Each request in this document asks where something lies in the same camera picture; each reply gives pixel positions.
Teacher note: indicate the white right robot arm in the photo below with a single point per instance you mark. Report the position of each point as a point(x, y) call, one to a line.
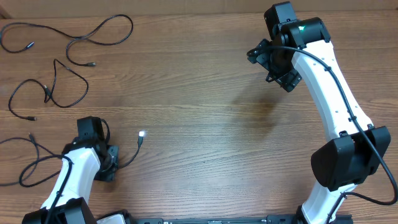
point(301, 51)

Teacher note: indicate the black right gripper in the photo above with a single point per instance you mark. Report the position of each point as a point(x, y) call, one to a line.
point(291, 78)

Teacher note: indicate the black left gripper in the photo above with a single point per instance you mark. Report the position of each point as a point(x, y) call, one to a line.
point(107, 175)

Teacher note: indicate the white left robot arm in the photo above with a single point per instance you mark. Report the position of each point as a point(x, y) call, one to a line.
point(68, 201)

